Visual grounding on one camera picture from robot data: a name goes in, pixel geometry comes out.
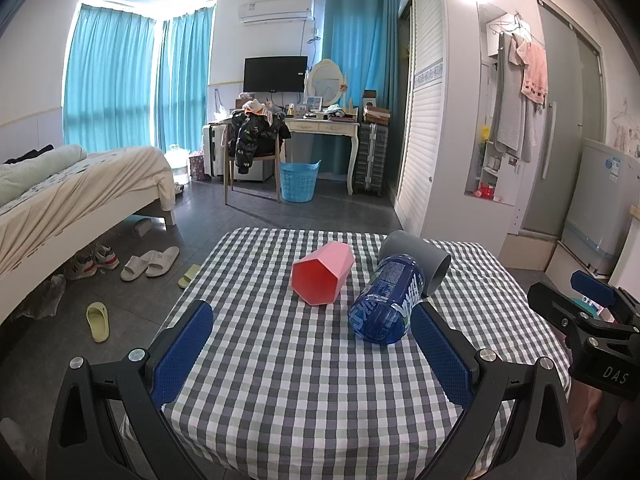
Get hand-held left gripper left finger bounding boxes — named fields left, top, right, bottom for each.
left=46, top=300, right=215, bottom=480

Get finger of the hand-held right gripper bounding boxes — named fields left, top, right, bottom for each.
left=527, top=282, right=640, bottom=348
left=571, top=270, right=640, bottom=328

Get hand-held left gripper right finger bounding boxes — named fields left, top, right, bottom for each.
left=410, top=304, right=580, bottom=480

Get pink cup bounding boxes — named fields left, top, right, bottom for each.
left=291, top=241, right=356, bottom=307

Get person's right forearm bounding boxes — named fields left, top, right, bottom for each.
left=570, top=379, right=640, bottom=461

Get grey cup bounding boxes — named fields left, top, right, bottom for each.
left=378, top=230, right=452, bottom=297

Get green slipper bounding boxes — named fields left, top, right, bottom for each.
left=178, top=263, right=203, bottom=289

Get blue plastic bottle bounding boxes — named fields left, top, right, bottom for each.
left=348, top=254, right=427, bottom=343

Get small silver fridge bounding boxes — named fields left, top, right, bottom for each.
left=560, top=139, right=640, bottom=277

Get yellow slipper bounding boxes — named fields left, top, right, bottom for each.
left=86, top=302, right=110, bottom=343

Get white slipper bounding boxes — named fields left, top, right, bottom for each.
left=120, top=255, right=151, bottom=282
left=146, top=246, right=181, bottom=278

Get checkered tablecloth table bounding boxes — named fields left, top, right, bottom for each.
left=120, top=227, right=572, bottom=480

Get white sneaker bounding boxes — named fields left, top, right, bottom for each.
left=67, top=255, right=99, bottom=281
left=92, top=243, right=121, bottom=270

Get clear plastic bag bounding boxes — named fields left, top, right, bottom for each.
left=14, top=274, right=67, bottom=322

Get frosted glass door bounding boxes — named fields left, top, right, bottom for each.
left=520, top=0, right=607, bottom=239

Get bed with cream sheet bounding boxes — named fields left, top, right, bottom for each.
left=0, top=145, right=177, bottom=328

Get clear water jug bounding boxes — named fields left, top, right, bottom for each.
left=167, top=144, right=191, bottom=187

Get grey hanging towel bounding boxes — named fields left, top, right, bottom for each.
left=490, top=32, right=535, bottom=162

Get white suitcase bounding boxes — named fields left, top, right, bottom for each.
left=201, top=122, right=231, bottom=179

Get wooden chair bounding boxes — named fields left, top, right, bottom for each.
left=224, top=115, right=284, bottom=205

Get blue laundry basket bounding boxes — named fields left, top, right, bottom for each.
left=279, top=160, right=322, bottom=204

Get grey suitcase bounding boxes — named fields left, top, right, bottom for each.
left=354, top=121, right=390, bottom=196

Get pink hanging towel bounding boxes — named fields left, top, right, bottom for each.
left=520, top=40, right=549, bottom=109

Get black jacket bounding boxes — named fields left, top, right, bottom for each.
left=229, top=110, right=291, bottom=175

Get pale green duvet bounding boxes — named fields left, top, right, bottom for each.
left=0, top=144, right=89, bottom=207

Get white louvred wardrobe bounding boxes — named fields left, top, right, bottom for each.
left=394, top=0, right=482, bottom=242

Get dark cloth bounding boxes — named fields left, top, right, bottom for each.
left=2, top=144, right=55, bottom=165

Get cardboard boxes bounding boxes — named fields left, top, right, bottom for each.
left=362, top=90, right=391, bottom=126

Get white dressing desk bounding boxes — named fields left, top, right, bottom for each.
left=284, top=116, right=361, bottom=196

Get pink and white clothes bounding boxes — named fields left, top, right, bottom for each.
left=242, top=100, right=275, bottom=126

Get narrow blue curtain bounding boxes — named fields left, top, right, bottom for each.
left=155, top=7, right=215, bottom=155

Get wide blue curtain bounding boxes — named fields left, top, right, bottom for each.
left=62, top=4, right=157, bottom=153

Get black television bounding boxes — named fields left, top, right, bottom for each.
left=243, top=56, right=308, bottom=94

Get white oval mirror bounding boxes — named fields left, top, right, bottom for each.
left=305, top=58, right=347, bottom=110

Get tall blue curtain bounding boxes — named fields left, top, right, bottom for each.
left=322, top=0, right=402, bottom=181

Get white air conditioner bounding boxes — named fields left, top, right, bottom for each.
left=237, top=0, right=315, bottom=25

